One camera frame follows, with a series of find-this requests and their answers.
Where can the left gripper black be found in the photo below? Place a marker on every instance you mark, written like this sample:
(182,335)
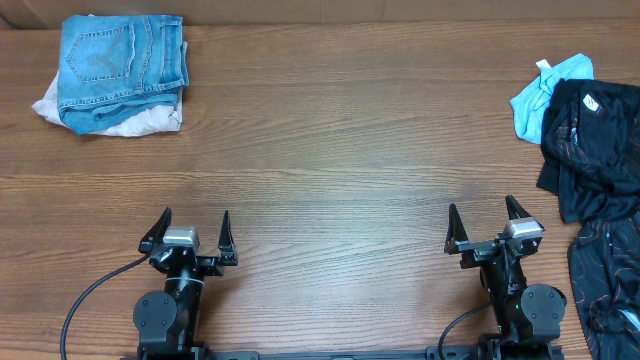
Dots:
(227,252)

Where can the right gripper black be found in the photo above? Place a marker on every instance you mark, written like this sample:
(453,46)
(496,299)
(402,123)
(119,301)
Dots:
(479,250)

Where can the black orange-patterned cycling jersey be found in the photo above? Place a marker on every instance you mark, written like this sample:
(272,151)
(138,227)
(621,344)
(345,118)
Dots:
(604,272)

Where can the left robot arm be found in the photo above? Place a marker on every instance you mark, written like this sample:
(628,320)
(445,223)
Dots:
(167,319)

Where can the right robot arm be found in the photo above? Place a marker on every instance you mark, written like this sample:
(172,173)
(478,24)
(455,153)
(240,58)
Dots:
(528,316)

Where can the light blue t-shirt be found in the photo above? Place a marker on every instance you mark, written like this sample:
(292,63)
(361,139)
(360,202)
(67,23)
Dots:
(531,103)

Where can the folded white cloth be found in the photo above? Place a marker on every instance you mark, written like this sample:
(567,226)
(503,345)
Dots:
(145,122)

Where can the plain black garment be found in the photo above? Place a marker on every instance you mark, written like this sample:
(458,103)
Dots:
(590,145)

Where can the folded blue denim jeans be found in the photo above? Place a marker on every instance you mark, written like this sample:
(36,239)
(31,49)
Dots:
(150,25)

